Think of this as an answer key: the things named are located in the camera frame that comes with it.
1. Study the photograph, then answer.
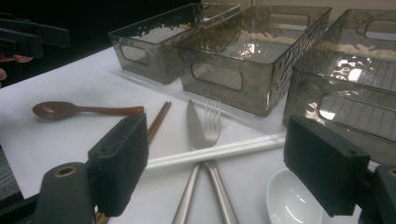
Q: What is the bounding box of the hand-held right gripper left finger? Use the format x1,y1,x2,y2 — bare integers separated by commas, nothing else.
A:
87,113,149,217

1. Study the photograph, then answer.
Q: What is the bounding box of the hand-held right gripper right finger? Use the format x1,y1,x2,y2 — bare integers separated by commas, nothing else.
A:
283,114,372,218

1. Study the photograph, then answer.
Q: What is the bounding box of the white ceramic spoon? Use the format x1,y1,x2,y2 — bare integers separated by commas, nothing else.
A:
266,167,325,224

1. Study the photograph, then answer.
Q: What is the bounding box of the brown wooden chopstick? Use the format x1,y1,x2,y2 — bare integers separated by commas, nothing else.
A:
96,101,173,224
94,101,171,224

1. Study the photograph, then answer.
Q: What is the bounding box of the brown wooden spoon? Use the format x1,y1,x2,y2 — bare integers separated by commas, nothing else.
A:
32,101,146,121

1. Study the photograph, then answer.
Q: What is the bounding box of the smoky clear plastic bin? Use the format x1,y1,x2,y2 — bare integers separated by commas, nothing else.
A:
107,2,241,86
281,8,396,166
173,4,332,118

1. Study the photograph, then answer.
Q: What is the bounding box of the white chopstick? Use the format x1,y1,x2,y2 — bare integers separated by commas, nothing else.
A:
146,136,286,171
146,133,286,167

